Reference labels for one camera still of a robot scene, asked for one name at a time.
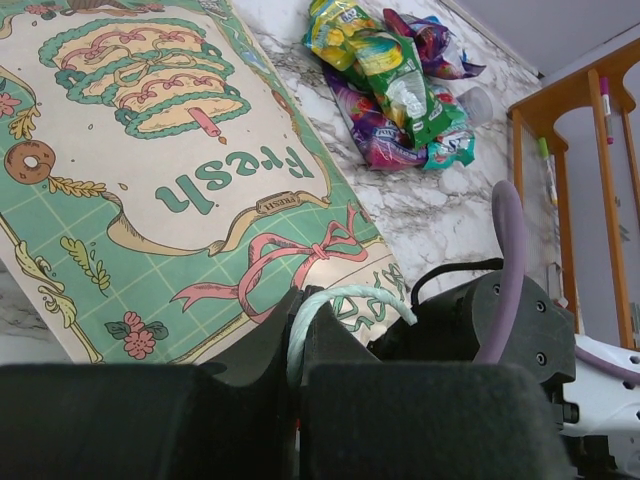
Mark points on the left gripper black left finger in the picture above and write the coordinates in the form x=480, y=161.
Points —
x=223, y=419

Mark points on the green paper gift bag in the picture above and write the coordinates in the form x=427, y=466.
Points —
x=161, y=189

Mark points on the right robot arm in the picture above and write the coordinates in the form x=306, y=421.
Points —
x=593, y=387

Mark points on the orange wooden rack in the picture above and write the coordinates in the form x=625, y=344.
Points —
x=598, y=191

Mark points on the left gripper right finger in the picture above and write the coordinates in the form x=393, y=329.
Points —
x=362, y=418

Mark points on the small clear plastic cup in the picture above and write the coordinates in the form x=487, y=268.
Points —
x=478, y=106

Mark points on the purple red snack packet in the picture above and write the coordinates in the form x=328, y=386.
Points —
x=438, y=49

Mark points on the green white marker pen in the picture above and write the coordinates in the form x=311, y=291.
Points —
x=550, y=175

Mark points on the green yellow snack packet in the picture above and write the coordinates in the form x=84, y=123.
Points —
x=332, y=24

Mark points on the pink white marker pen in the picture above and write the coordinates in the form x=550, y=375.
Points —
x=605, y=98

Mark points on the green white snack packet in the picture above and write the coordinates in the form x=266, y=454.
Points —
x=393, y=70

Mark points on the teal snack packet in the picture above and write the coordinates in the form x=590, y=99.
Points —
x=457, y=142

